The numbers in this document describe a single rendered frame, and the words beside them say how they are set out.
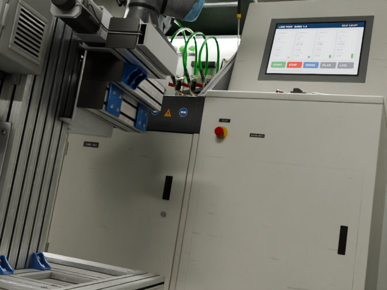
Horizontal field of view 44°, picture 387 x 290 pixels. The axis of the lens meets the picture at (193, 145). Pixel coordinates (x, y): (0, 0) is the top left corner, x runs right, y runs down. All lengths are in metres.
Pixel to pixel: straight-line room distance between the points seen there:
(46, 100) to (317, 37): 1.31
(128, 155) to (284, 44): 0.88
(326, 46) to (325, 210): 0.80
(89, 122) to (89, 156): 0.66
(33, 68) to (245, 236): 1.00
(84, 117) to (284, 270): 0.89
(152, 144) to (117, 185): 0.24
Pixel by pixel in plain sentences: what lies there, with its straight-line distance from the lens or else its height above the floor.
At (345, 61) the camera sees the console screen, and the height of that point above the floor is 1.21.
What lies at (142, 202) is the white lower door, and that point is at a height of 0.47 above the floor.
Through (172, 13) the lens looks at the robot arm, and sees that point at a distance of 1.76.
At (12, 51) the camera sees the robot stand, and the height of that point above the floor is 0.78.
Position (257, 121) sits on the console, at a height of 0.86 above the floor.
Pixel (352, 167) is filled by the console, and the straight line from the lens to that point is 1.81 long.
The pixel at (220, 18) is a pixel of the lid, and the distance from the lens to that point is 2.67.
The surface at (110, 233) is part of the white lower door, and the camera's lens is 2.12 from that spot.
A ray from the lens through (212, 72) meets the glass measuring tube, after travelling 2.62.
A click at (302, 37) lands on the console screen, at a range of 2.31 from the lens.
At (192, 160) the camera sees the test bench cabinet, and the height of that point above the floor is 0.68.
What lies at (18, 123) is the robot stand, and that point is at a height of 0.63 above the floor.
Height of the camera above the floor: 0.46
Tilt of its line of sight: 8 degrees up
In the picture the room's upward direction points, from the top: 9 degrees clockwise
